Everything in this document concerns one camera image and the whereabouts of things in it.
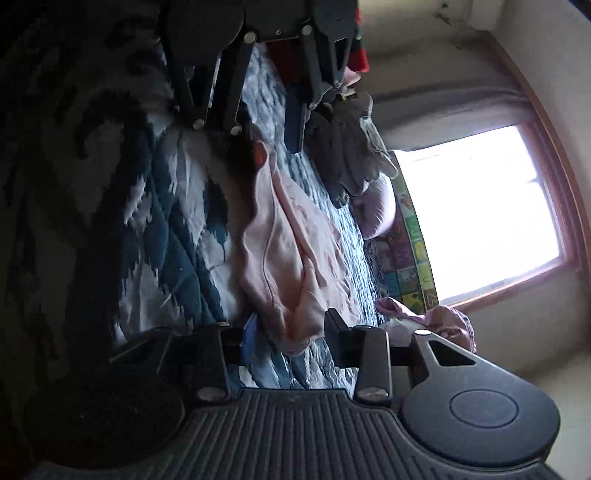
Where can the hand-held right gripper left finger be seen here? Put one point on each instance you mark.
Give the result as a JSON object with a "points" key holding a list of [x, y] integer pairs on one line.
{"points": [[250, 339]]}

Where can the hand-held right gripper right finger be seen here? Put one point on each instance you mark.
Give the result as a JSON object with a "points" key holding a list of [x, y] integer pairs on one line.
{"points": [[334, 332]]}

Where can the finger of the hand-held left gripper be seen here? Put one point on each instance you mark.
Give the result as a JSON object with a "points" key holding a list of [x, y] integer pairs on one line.
{"points": [[295, 124], [231, 92]]}

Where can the pink printed garment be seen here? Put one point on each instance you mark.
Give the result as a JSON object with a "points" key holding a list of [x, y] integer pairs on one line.
{"points": [[286, 240]]}

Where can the person's left hand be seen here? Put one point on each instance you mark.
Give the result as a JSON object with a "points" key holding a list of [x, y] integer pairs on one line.
{"points": [[351, 147]]}

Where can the colourful alphabet mat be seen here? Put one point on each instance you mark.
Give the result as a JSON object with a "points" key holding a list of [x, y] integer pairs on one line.
{"points": [[411, 258]]}

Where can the cream duvet with pink lining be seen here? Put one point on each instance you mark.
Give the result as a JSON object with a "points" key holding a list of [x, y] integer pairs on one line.
{"points": [[443, 318]]}

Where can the pink pillow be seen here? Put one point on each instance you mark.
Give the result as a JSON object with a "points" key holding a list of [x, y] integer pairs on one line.
{"points": [[376, 212]]}

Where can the lilac curtain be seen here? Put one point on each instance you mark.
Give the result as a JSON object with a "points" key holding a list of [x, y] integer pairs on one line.
{"points": [[438, 120]]}

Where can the window with wooden frame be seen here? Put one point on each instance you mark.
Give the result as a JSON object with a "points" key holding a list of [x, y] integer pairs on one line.
{"points": [[475, 207]]}

